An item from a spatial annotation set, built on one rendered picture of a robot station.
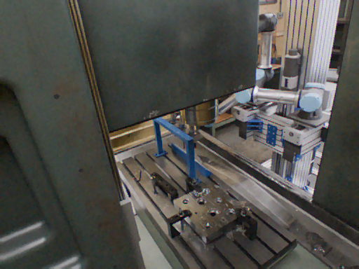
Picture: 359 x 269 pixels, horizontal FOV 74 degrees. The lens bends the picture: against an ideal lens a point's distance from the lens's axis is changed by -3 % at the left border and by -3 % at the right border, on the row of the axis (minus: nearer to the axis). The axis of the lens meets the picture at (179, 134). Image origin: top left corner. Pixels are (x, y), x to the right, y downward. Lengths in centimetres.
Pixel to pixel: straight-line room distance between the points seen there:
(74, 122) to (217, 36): 57
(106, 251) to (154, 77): 49
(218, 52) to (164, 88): 23
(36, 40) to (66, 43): 4
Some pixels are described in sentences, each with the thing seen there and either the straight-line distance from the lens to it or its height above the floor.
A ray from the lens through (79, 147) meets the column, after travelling 50.
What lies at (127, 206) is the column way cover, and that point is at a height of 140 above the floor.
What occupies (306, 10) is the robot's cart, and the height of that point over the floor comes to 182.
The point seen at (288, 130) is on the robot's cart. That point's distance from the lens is 179.
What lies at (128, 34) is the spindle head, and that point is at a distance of 72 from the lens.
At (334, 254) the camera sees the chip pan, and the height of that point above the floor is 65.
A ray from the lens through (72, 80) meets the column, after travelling 46.
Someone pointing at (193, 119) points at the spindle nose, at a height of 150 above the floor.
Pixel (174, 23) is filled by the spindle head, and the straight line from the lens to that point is 78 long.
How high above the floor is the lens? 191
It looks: 28 degrees down
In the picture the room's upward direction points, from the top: 6 degrees counter-clockwise
